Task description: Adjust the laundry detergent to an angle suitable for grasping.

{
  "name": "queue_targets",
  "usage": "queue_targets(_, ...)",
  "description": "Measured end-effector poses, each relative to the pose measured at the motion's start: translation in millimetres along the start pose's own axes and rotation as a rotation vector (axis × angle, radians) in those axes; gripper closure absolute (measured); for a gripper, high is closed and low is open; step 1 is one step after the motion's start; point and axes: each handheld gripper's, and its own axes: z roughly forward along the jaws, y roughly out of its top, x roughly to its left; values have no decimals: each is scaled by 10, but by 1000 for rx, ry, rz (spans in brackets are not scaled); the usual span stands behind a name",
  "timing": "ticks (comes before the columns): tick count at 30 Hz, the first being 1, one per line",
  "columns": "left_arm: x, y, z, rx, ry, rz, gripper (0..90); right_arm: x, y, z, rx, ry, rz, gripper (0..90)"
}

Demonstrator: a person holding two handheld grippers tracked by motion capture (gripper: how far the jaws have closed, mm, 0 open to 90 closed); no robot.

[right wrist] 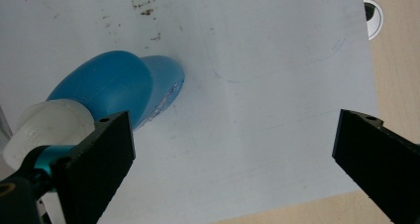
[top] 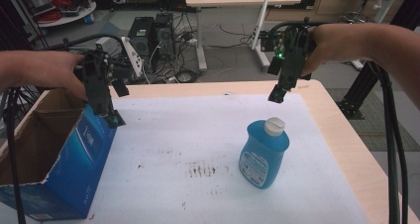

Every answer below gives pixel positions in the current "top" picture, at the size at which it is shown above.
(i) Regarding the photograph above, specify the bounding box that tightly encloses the person's left hand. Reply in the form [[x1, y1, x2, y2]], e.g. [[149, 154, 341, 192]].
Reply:
[[46, 51, 89, 100]]

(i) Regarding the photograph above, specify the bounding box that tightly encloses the person's right hand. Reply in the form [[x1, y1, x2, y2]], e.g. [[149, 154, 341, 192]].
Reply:
[[300, 23, 348, 78]]

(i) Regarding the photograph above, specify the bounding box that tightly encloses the blue bottle with white cap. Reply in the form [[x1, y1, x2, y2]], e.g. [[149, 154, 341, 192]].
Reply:
[[238, 116, 291, 190]]

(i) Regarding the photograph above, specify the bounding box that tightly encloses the round white table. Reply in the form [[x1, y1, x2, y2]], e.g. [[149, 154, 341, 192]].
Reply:
[[32, 0, 97, 29]]

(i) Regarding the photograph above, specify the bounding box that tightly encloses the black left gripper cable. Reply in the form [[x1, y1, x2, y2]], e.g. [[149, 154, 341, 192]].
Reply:
[[0, 33, 125, 224]]

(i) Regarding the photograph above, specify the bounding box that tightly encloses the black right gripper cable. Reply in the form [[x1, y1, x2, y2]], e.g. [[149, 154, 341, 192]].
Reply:
[[267, 17, 410, 224]]

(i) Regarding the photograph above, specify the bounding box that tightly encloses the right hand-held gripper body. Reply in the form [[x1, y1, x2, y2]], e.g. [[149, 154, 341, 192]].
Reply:
[[261, 24, 315, 92]]

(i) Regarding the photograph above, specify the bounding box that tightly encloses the white paper sheet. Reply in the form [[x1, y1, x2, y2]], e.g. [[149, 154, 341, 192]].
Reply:
[[86, 92, 371, 224]]

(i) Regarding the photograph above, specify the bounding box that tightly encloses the blue cardboard box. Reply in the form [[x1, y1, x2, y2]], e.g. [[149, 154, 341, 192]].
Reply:
[[0, 86, 119, 222]]

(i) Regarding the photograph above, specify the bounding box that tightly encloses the red cable coil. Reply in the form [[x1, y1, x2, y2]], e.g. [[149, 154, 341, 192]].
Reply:
[[35, 0, 75, 23]]

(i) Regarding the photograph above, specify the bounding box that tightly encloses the black computer tower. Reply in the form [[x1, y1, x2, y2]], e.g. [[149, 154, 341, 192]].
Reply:
[[127, 16, 156, 58], [153, 12, 176, 57]]

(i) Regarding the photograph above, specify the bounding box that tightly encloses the small white device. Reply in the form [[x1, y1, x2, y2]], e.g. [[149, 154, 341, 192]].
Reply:
[[94, 36, 116, 53]]

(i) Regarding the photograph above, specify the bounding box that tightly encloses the white power strip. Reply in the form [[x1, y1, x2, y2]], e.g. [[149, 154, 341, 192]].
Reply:
[[120, 36, 146, 80]]

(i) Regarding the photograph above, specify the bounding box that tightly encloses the wooden desk with white legs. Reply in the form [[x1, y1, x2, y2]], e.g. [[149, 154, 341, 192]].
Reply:
[[184, 0, 302, 71]]

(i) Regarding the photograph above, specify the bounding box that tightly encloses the black metal stand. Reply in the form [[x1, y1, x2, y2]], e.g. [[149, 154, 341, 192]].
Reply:
[[336, 60, 380, 121]]

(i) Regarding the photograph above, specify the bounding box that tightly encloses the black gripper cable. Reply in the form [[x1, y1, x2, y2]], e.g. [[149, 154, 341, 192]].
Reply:
[[0, 33, 125, 224], [267, 17, 410, 224]]

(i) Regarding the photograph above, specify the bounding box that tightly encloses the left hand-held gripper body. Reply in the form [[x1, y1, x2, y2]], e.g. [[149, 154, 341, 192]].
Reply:
[[78, 48, 136, 117]]

